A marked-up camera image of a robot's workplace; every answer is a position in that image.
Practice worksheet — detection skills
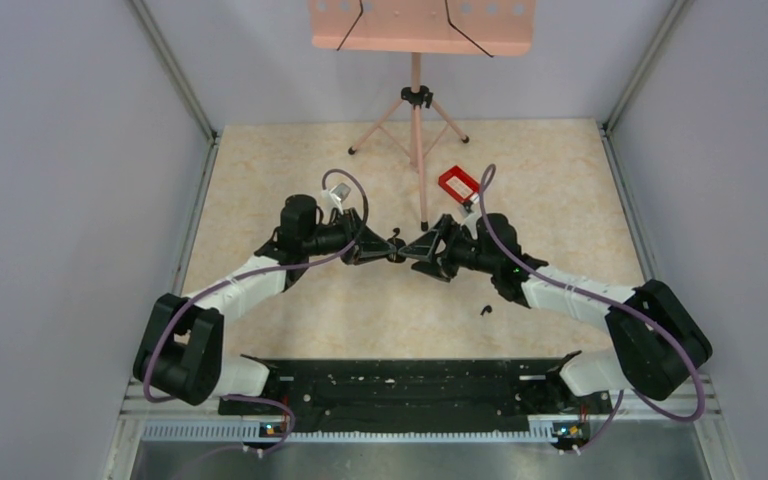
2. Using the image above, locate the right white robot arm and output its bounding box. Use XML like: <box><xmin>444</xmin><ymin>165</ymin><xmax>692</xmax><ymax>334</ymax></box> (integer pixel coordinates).
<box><xmin>398</xmin><ymin>213</ymin><xmax>713</xmax><ymax>412</ymax></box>

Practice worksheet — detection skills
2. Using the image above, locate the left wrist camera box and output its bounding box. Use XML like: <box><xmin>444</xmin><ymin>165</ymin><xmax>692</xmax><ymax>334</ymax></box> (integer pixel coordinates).
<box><xmin>322</xmin><ymin>183</ymin><xmax>351</xmax><ymax>210</ymax></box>

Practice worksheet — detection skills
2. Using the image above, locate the red plastic box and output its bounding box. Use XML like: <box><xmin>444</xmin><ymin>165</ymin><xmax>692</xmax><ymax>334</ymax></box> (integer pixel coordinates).
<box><xmin>438</xmin><ymin>165</ymin><xmax>480</xmax><ymax>205</ymax></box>

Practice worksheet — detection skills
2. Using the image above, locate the pink music stand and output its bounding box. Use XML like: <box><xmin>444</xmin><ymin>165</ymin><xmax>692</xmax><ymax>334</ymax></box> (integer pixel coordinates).
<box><xmin>307</xmin><ymin>0</ymin><xmax>537</xmax><ymax>230</ymax></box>

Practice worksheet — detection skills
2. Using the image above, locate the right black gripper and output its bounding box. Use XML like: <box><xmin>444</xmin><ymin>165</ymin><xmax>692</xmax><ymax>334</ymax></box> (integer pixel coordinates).
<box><xmin>401</xmin><ymin>214</ymin><xmax>500</xmax><ymax>282</ymax></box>

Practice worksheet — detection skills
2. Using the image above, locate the black earbud charging case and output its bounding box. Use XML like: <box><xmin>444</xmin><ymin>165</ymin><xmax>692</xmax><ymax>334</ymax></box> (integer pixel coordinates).
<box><xmin>387</xmin><ymin>239</ymin><xmax>406</xmax><ymax>264</ymax></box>

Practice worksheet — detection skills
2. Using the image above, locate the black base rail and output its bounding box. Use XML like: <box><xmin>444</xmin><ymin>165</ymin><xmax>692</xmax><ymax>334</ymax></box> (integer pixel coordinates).
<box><xmin>218</xmin><ymin>357</ymin><xmax>614</xmax><ymax>435</ymax></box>

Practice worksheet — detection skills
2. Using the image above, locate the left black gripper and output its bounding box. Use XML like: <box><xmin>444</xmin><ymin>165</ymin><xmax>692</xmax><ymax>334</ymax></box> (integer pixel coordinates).
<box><xmin>303</xmin><ymin>207</ymin><xmax>396</xmax><ymax>265</ymax></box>

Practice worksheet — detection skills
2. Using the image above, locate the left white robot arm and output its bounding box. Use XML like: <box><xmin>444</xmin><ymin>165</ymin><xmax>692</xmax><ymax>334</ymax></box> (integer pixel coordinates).
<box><xmin>133</xmin><ymin>194</ymin><xmax>398</xmax><ymax>414</ymax></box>

